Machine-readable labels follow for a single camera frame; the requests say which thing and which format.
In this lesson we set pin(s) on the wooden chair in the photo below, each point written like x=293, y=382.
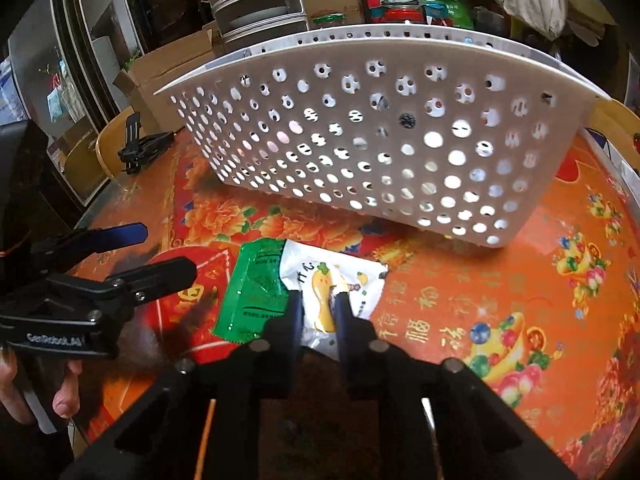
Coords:
x=617, y=120
x=107, y=147

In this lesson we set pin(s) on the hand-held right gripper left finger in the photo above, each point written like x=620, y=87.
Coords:
x=295, y=312

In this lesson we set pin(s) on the stacked plastic drawer unit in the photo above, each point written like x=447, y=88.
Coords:
x=255, y=0

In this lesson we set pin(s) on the white perforated plastic basket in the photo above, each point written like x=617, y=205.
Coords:
x=350, y=125

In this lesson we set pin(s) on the dark glass-door cabinet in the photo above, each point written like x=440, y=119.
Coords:
x=65, y=60

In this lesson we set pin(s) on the red printed tablecloth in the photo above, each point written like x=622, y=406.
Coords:
x=500, y=285

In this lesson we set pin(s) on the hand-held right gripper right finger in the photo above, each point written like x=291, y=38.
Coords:
x=342, y=310

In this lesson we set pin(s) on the open cardboard box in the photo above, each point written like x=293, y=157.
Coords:
x=160, y=75

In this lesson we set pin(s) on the white and yellow snack packet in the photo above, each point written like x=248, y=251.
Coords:
x=362, y=285

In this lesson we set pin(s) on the blue and white paper bag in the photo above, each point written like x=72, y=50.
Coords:
x=622, y=160

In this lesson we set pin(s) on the green snack packet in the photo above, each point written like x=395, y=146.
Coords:
x=250, y=290

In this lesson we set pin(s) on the closed cardboard box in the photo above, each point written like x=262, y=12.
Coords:
x=332, y=5

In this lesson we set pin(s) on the black folding clip stand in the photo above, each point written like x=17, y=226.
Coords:
x=140, y=147

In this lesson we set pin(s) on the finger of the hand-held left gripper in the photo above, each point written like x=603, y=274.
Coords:
x=120, y=234
x=155, y=275

